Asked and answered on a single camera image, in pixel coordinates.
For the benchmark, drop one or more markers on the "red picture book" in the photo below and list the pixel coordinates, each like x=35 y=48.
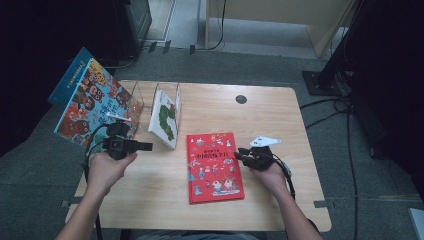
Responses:
x=213 y=166

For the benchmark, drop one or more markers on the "black metal stand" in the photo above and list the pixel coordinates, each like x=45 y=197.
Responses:
x=316 y=85

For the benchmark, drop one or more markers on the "black tape strip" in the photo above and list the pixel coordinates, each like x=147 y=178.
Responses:
x=152 y=46
x=167 y=46
x=192 y=49

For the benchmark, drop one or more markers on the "black curtain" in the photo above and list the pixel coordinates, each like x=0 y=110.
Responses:
x=393 y=66
x=26 y=33

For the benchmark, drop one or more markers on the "black round table grommet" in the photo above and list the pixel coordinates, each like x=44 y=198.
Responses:
x=241 y=99

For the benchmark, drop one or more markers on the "light grey box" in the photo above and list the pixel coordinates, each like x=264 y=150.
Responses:
x=417 y=225

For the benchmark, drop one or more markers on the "person's left hand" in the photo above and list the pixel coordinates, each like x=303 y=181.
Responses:
x=103 y=170

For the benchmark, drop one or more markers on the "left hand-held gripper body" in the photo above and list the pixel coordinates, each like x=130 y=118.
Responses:
x=116 y=146

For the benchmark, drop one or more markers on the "light blue monster picture book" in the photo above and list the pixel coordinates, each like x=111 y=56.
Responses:
x=90 y=100

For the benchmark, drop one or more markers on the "white caterpillar board book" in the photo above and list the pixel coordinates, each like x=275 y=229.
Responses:
x=166 y=116

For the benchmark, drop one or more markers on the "grey tape piece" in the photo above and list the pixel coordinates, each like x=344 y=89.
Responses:
x=320 y=204
x=70 y=201

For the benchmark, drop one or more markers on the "dark blue picture book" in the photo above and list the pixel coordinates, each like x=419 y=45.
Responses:
x=71 y=75

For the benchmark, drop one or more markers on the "clear acrylic book rack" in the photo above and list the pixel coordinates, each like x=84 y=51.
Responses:
x=139 y=100

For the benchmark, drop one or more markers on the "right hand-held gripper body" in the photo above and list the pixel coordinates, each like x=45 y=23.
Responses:
x=261 y=158

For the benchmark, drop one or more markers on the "dark cabinet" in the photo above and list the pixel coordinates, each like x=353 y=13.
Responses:
x=133 y=26

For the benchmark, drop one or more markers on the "person's right hand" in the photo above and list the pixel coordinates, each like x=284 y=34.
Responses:
x=275 y=180

